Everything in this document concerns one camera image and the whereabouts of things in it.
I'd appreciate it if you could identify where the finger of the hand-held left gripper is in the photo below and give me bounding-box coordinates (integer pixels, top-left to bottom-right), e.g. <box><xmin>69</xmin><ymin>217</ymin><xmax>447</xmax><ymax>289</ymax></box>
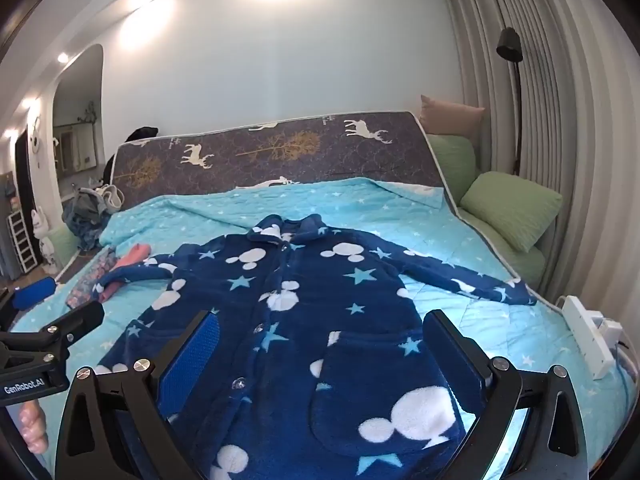
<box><xmin>0</xmin><ymin>301</ymin><xmax>106</xmax><ymax>367</ymax></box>
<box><xmin>0</xmin><ymin>276</ymin><xmax>57</xmax><ymax>333</ymax></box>

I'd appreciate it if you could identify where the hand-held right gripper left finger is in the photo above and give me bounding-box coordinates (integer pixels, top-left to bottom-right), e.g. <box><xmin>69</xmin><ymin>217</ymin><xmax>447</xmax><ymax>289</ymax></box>
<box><xmin>55</xmin><ymin>310</ymin><xmax>221</xmax><ymax>480</ymax></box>

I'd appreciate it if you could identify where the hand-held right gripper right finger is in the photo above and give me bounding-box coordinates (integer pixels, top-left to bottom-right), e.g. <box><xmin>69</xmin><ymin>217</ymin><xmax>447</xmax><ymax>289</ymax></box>
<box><xmin>422</xmin><ymin>309</ymin><xmax>589</xmax><ymax>480</ymax></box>

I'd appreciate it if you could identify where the navy blue star-print fleece robe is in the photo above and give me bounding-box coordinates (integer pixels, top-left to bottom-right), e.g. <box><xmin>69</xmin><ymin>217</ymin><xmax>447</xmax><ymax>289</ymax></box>
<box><xmin>96</xmin><ymin>214</ymin><xmax>539</xmax><ymax>480</ymax></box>

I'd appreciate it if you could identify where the pile of clothes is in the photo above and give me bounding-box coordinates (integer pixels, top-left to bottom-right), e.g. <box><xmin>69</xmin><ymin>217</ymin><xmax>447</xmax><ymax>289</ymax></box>
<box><xmin>62</xmin><ymin>184</ymin><xmax>124</xmax><ymax>252</ymax></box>

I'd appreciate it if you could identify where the person's left hand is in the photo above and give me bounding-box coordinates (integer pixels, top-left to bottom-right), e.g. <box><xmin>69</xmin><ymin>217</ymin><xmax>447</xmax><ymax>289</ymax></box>
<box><xmin>19</xmin><ymin>400</ymin><xmax>50</xmax><ymax>456</ymax></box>

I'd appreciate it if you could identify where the floral patterned garment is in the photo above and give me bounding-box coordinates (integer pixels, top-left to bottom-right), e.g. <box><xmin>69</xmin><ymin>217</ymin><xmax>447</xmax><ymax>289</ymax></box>
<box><xmin>66</xmin><ymin>248</ymin><xmax>121</xmax><ymax>312</ymax></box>

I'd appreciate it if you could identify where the white shelf rack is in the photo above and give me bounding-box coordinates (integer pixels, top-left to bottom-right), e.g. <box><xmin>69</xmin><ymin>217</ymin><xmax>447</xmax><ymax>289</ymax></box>
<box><xmin>7</xmin><ymin>209</ymin><xmax>39</xmax><ymax>277</ymax></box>

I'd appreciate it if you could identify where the white cat figure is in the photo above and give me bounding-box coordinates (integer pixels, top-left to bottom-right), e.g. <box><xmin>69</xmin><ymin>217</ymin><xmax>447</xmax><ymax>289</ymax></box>
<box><xmin>30</xmin><ymin>207</ymin><xmax>57</xmax><ymax>267</ymax></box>

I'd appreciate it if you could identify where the pink garment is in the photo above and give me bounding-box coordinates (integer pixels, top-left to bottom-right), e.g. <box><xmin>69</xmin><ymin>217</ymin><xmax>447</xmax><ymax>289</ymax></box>
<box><xmin>97</xmin><ymin>243</ymin><xmax>152</xmax><ymax>304</ymax></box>

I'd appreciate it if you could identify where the white power strip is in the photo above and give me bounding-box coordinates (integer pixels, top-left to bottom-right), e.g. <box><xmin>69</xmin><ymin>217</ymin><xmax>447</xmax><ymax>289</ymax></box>
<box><xmin>562</xmin><ymin>295</ymin><xmax>624</xmax><ymax>380</ymax></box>

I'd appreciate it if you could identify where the large green pillow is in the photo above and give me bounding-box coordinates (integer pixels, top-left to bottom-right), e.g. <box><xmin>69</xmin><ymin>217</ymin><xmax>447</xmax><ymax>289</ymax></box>
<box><xmin>459</xmin><ymin>170</ymin><xmax>564</xmax><ymax>254</ymax></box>

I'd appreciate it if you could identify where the turquoise star-print blanket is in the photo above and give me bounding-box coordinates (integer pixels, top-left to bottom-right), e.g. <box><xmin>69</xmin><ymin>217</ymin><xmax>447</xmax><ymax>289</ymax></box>
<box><xmin>7</xmin><ymin>177</ymin><xmax>637</xmax><ymax>480</ymax></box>

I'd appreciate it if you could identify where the black object behind mattress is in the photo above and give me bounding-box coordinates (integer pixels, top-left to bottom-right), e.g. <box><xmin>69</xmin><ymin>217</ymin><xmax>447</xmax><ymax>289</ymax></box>
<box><xmin>124</xmin><ymin>126</ymin><xmax>160</xmax><ymax>144</ymax></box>

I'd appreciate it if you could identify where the small green pillow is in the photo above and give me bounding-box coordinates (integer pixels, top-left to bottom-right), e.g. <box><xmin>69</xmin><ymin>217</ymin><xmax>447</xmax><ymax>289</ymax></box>
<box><xmin>425</xmin><ymin>134</ymin><xmax>477</xmax><ymax>189</ymax></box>

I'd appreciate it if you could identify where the dark grey patterned bedspread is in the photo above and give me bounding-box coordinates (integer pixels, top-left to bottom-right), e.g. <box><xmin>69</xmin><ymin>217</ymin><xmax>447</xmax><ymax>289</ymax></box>
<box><xmin>107</xmin><ymin>110</ymin><xmax>459</xmax><ymax>211</ymax></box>

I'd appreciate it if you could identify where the pink pillow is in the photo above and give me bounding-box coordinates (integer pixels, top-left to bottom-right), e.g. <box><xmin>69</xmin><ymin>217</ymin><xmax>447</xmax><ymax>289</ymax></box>
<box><xmin>419</xmin><ymin>94</ymin><xmax>486</xmax><ymax>139</ymax></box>

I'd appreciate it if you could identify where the grey pleated curtain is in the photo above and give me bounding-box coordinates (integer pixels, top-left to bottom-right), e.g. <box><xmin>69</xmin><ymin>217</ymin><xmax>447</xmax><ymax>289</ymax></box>
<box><xmin>434</xmin><ymin>0</ymin><xmax>640</xmax><ymax>356</ymax></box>

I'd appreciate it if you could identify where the black floor lamp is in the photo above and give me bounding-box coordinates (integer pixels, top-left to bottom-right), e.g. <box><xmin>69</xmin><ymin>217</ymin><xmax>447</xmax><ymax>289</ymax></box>
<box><xmin>496</xmin><ymin>27</ymin><xmax>525</xmax><ymax>177</ymax></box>

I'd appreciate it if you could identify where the white wall decoration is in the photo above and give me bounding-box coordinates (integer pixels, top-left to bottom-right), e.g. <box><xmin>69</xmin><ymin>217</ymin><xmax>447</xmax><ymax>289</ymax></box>
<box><xmin>27</xmin><ymin>115</ymin><xmax>47</xmax><ymax>172</ymax></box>

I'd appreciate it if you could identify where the wall mirror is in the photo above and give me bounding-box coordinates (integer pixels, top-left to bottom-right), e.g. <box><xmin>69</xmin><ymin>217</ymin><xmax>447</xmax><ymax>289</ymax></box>
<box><xmin>52</xmin><ymin>122</ymin><xmax>99</xmax><ymax>177</ymax></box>

